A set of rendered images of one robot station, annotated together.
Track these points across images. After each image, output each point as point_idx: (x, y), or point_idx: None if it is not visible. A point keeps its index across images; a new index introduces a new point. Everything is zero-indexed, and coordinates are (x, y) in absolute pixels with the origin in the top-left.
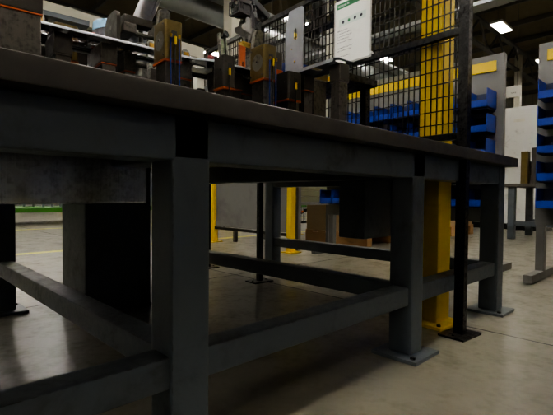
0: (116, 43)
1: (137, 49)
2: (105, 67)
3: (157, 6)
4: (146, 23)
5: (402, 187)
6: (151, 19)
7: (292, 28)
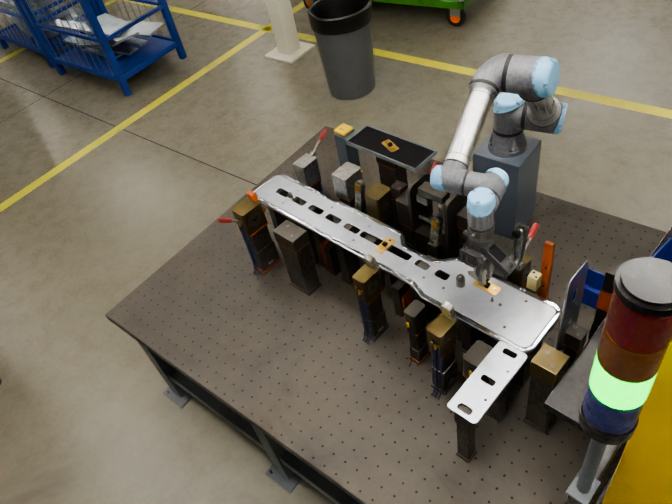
0: (367, 246)
1: (384, 252)
2: (361, 260)
3: (543, 108)
4: (435, 199)
5: None
6: (545, 114)
7: (579, 284)
